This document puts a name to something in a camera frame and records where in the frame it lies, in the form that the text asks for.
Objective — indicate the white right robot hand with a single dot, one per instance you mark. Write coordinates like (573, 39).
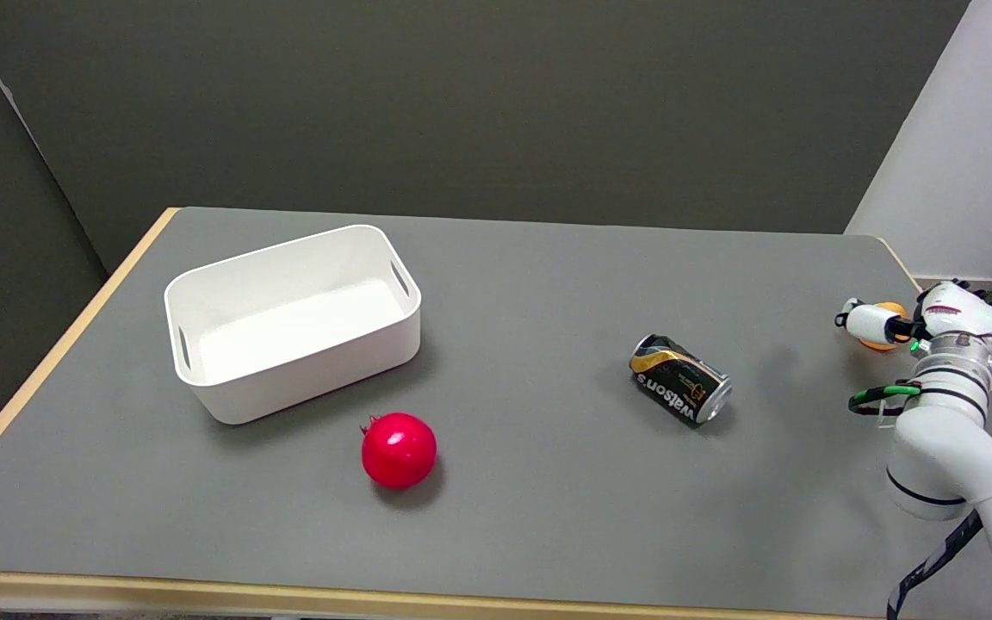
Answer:
(935, 317)

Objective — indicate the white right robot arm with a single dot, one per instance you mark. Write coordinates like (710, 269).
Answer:
(961, 439)

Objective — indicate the black watsons drink can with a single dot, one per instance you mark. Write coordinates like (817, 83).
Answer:
(681, 379)

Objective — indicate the red pomegranate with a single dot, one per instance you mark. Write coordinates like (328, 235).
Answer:
(399, 449)

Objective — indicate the white plastic storage bin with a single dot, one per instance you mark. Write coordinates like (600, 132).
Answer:
(292, 321)

